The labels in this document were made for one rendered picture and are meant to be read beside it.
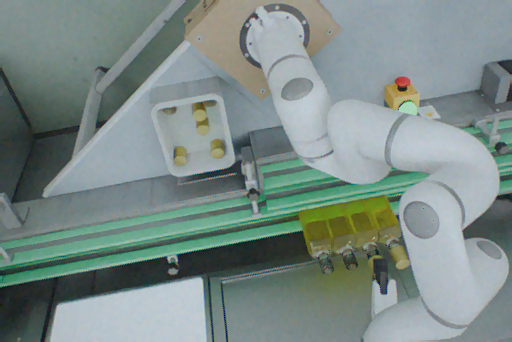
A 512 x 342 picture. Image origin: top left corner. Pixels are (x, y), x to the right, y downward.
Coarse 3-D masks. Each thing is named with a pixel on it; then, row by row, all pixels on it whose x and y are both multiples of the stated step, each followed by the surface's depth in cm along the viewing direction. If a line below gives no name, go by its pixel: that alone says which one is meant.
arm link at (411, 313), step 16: (400, 304) 80; (416, 304) 77; (384, 320) 80; (400, 320) 77; (416, 320) 76; (432, 320) 73; (368, 336) 83; (384, 336) 78; (400, 336) 77; (416, 336) 75; (432, 336) 74; (448, 336) 74
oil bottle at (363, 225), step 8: (360, 200) 123; (344, 208) 123; (352, 208) 122; (360, 208) 121; (352, 216) 119; (360, 216) 119; (368, 216) 119; (352, 224) 118; (360, 224) 117; (368, 224) 117; (360, 232) 115; (368, 232) 115; (376, 232) 115; (360, 240) 115; (368, 240) 114; (376, 240) 115; (360, 248) 116
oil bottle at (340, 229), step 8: (328, 208) 122; (336, 208) 122; (328, 216) 120; (336, 216) 120; (344, 216) 120; (328, 224) 119; (336, 224) 118; (344, 224) 118; (336, 232) 116; (344, 232) 116; (352, 232) 115; (336, 240) 114; (344, 240) 114; (352, 240) 114; (336, 248) 115; (352, 248) 115
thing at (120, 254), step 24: (288, 216) 131; (144, 240) 130; (168, 240) 130; (192, 240) 128; (216, 240) 127; (240, 240) 126; (24, 264) 129; (48, 264) 128; (72, 264) 127; (96, 264) 126; (120, 264) 126
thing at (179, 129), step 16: (208, 96) 112; (160, 112) 118; (176, 112) 121; (208, 112) 123; (224, 112) 115; (160, 128) 116; (176, 128) 124; (192, 128) 125; (224, 128) 118; (160, 144) 118; (176, 144) 128; (192, 144) 128; (208, 144) 129; (224, 144) 130; (192, 160) 128; (208, 160) 127; (224, 160) 127; (176, 176) 125
